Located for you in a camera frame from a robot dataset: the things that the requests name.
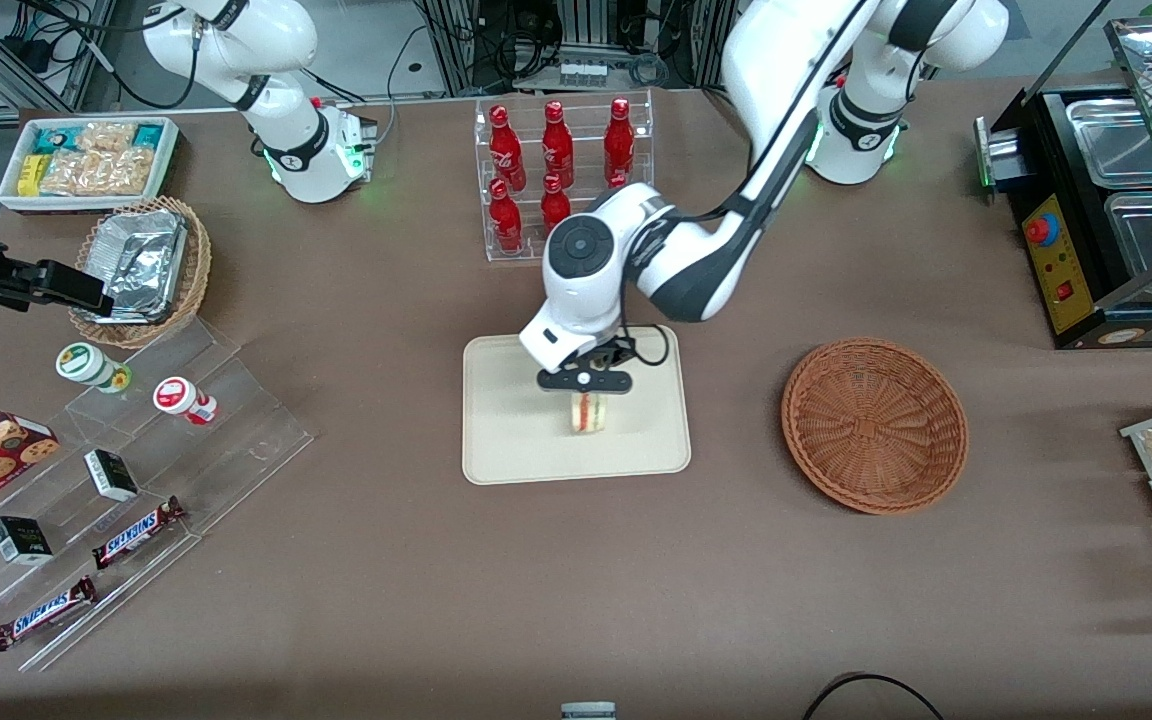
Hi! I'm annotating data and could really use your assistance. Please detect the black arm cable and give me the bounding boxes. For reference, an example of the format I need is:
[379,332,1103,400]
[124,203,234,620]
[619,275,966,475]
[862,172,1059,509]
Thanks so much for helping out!
[636,0,883,261]

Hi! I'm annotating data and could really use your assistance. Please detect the wicker basket with foil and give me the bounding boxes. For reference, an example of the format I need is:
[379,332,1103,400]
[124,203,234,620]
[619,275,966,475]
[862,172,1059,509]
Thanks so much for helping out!
[68,196,213,350]

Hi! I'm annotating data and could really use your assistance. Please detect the clear acrylic bottle rack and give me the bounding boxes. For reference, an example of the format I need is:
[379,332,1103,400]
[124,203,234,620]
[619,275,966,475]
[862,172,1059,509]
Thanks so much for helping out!
[473,89,656,264]

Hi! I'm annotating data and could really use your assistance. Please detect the white snack bin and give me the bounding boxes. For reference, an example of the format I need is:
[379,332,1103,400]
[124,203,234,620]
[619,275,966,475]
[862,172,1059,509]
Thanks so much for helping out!
[0,116,181,215]

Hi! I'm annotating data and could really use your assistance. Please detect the clear bag of cookies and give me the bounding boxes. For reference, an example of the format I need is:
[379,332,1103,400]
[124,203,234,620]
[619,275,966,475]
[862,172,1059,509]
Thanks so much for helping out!
[40,148,154,197]
[76,121,138,154]

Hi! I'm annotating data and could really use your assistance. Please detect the clear acrylic step stand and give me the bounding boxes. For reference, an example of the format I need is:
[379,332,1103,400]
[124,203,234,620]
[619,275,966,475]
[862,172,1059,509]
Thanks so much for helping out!
[0,317,316,673]

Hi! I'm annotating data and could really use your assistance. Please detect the cream plastic tray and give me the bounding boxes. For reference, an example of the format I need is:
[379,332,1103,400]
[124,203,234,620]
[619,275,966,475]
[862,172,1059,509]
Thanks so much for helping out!
[462,324,693,487]

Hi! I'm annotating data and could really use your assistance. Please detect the red lid yogurt cup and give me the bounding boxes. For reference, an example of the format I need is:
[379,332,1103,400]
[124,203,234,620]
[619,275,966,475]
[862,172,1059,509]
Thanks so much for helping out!
[152,376,220,427]

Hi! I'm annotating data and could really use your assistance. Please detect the Snickers bar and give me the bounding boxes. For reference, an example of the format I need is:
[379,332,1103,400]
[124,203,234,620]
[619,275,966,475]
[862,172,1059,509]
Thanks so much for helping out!
[91,496,187,571]
[0,576,99,653]

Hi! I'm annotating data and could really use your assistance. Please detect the triangle sandwich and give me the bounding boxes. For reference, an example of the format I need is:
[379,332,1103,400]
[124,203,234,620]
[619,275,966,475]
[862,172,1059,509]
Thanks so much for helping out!
[567,392,610,437]

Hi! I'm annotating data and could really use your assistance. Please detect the black cable loop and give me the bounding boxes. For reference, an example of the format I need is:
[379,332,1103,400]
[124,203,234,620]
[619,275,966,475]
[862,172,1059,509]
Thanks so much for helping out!
[800,672,948,720]

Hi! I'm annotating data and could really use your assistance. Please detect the green lid yogurt cup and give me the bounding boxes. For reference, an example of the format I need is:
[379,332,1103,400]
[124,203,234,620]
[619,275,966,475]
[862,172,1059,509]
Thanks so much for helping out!
[55,342,133,395]

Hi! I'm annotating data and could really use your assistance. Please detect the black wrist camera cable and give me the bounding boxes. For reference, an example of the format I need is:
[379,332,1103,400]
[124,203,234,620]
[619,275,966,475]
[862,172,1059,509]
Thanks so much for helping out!
[620,323,674,369]

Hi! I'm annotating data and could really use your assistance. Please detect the stacked foil containers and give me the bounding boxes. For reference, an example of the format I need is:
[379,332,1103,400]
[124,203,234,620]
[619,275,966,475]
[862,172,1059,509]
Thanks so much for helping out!
[85,209,188,324]

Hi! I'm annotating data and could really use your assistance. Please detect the small black carton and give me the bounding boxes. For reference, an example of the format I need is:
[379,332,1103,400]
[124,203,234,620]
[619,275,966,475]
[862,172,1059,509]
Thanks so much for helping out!
[0,515,55,567]
[83,448,140,503]

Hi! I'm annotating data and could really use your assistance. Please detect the white power strip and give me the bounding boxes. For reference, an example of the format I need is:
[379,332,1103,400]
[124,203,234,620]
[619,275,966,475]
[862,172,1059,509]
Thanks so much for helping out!
[540,57,638,92]

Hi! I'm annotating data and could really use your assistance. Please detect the black food warmer appliance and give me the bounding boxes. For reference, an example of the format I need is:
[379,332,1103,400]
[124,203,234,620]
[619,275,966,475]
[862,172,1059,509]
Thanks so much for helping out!
[973,14,1152,351]

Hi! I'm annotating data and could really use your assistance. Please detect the round brown wicker basket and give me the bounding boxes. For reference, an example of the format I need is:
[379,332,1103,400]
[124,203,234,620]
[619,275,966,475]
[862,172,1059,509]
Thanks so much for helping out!
[781,338,970,517]

